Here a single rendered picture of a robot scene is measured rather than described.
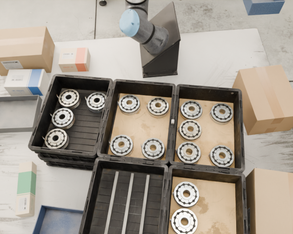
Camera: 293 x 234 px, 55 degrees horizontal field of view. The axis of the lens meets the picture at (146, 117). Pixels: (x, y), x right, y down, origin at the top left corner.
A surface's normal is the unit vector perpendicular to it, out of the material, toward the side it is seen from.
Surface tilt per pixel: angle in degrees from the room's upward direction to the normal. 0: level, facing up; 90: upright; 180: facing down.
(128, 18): 45
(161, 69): 90
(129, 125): 0
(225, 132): 0
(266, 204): 0
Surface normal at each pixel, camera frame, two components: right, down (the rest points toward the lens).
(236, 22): -0.04, -0.48
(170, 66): 0.08, 0.87
